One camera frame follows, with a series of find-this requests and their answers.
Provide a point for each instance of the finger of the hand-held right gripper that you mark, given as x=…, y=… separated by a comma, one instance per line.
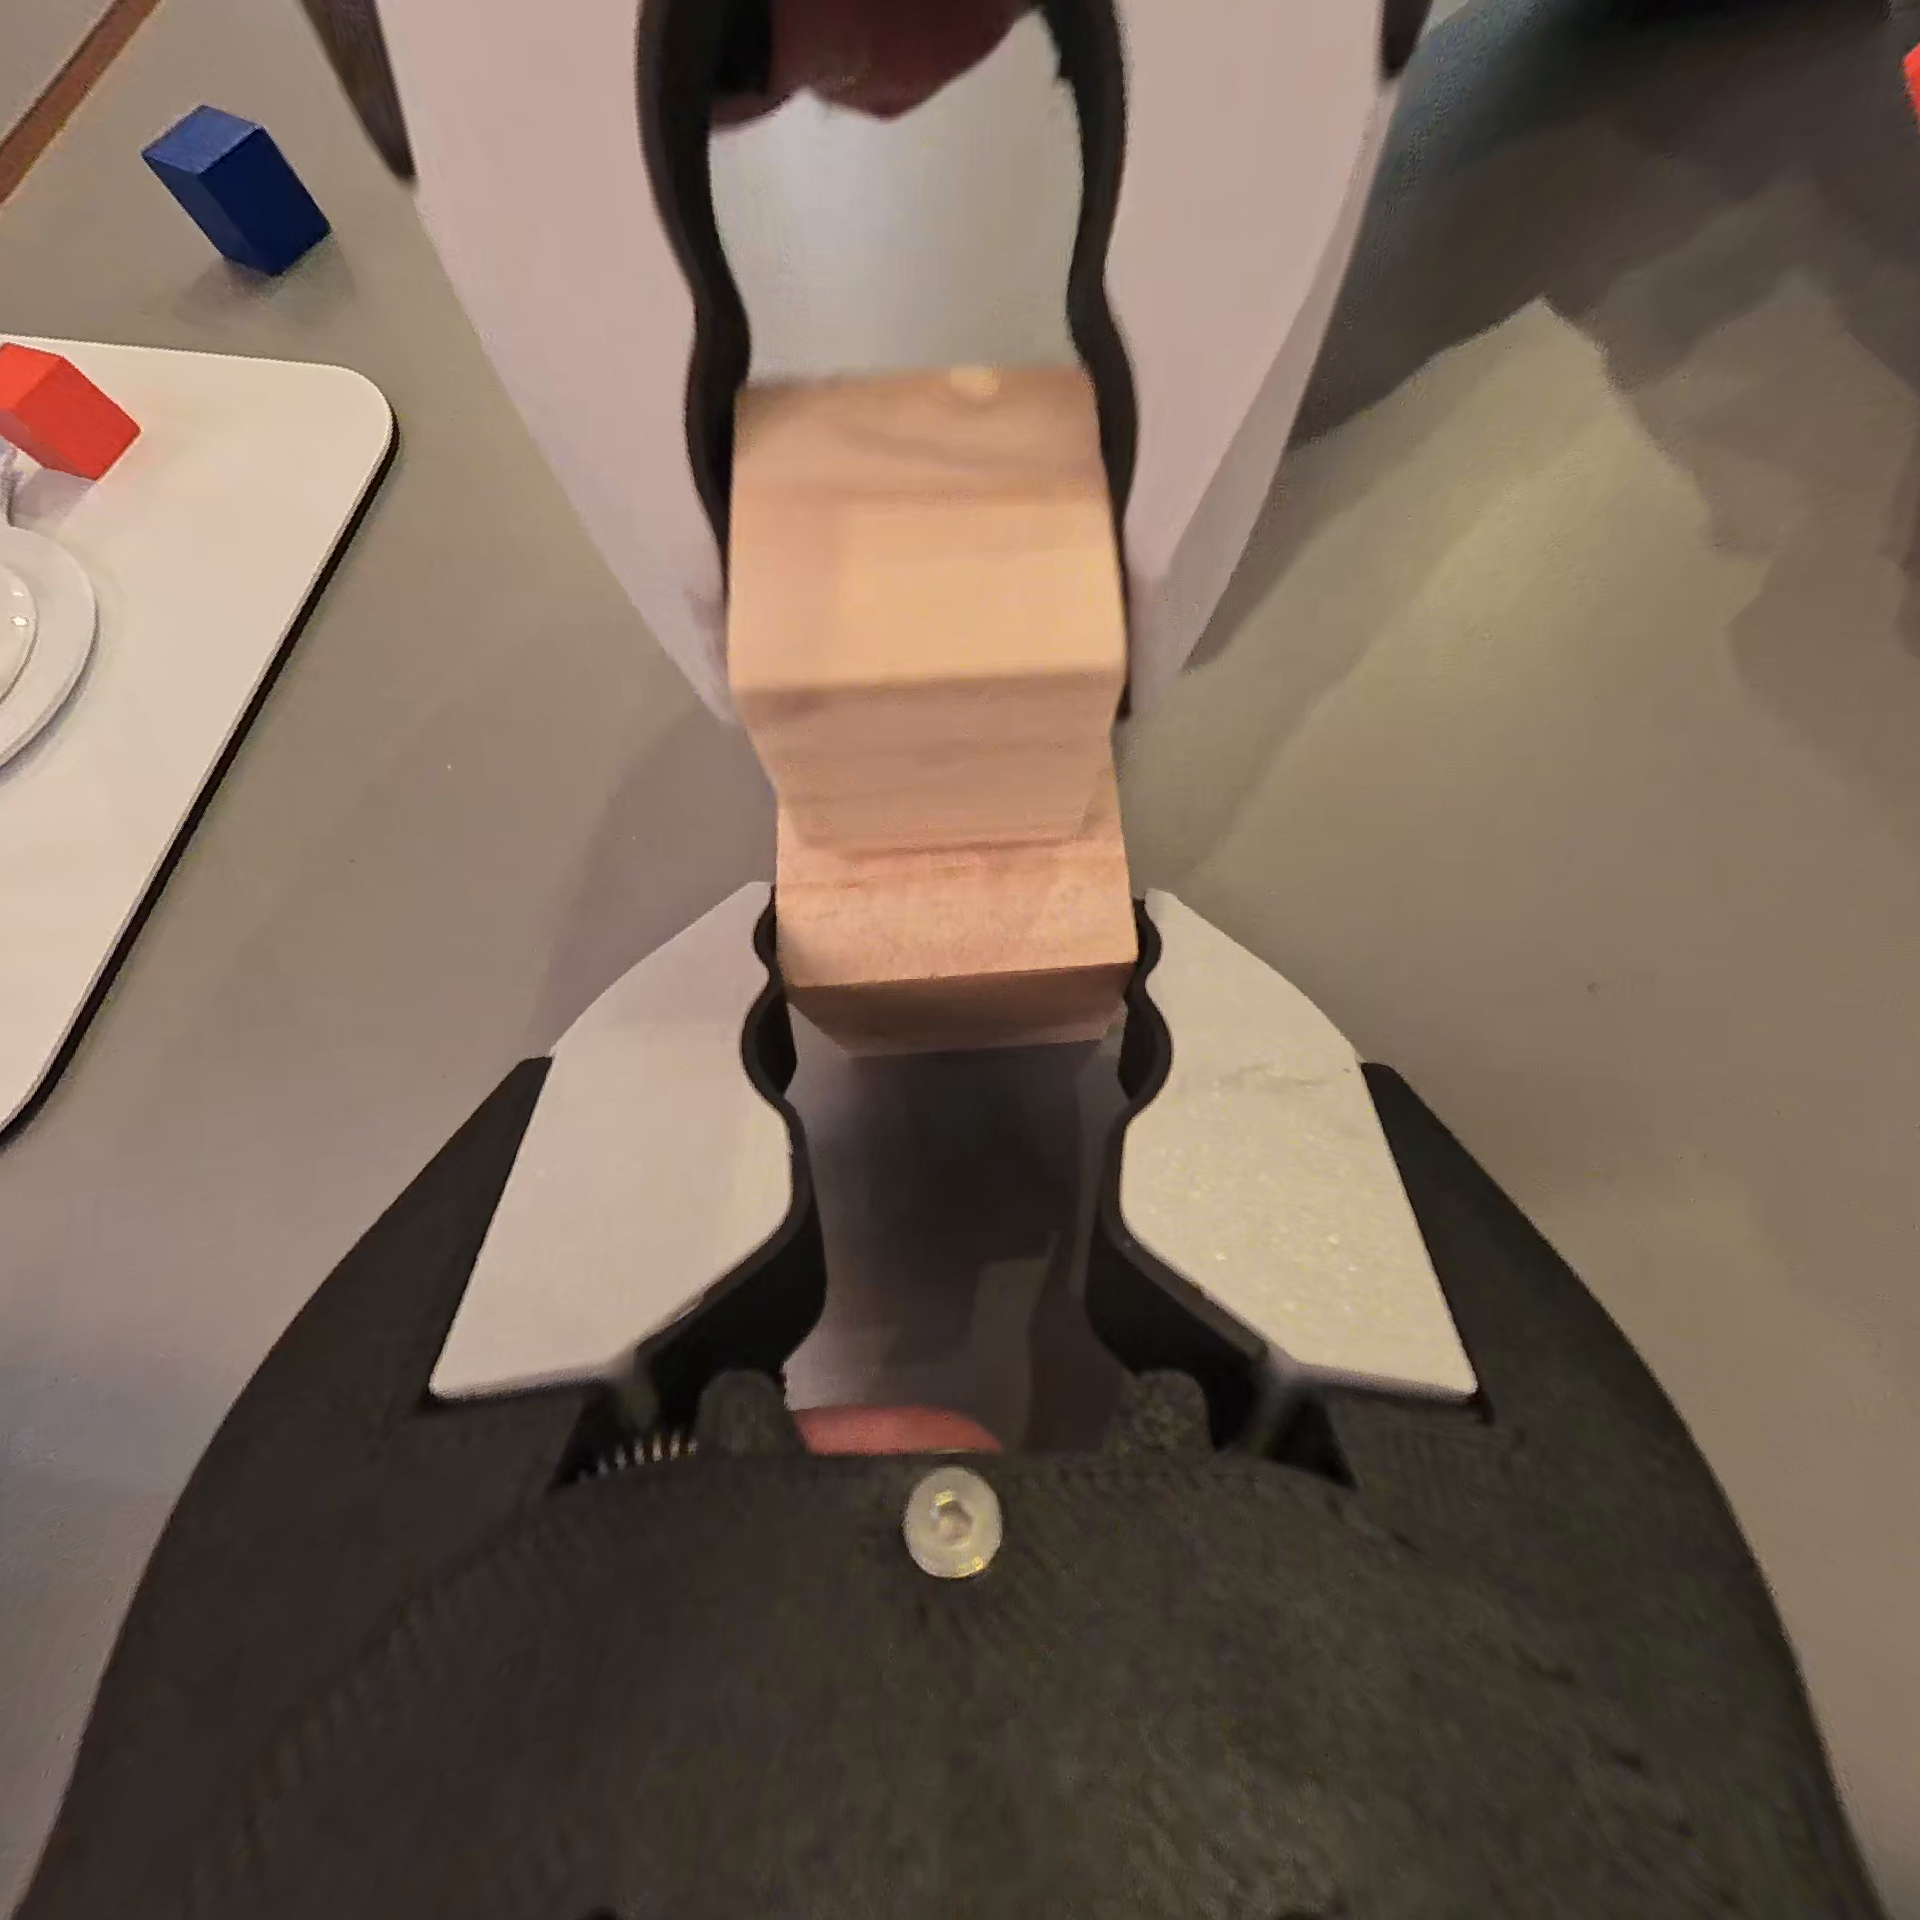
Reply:
x=557, y=224
x=1245, y=224

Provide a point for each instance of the large plain wooden cube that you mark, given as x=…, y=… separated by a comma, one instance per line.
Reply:
x=923, y=600
x=953, y=945

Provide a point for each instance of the small blue wooden cube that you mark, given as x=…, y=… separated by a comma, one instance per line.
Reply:
x=240, y=187

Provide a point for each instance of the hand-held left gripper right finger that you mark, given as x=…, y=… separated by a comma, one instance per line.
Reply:
x=1291, y=1200

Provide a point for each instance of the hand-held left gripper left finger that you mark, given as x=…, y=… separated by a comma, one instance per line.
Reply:
x=629, y=1200

